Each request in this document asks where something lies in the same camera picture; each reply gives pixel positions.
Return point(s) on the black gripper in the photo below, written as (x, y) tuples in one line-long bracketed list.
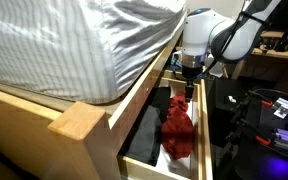
[(189, 89)]

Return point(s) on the red shirt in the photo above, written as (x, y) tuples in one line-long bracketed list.
[(177, 130)]

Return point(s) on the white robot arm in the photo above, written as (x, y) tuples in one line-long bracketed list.
[(209, 37)]

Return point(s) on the black clothing in drawer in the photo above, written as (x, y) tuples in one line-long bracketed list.
[(161, 96)]

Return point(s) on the wooden top left drawer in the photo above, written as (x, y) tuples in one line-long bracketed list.
[(197, 166)]

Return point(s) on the grey folded garment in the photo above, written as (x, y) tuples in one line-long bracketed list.
[(144, 145)]

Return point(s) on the wooden desk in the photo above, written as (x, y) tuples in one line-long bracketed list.
[(272, 44)]

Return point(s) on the grey striped mattress sheet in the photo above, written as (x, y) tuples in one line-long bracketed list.
[(83, 50)]

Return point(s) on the black camera tripod rig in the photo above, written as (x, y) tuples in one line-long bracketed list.
[(243, 125)]

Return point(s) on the wooden bed frame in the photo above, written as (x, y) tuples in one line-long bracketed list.
[(58, 139)]

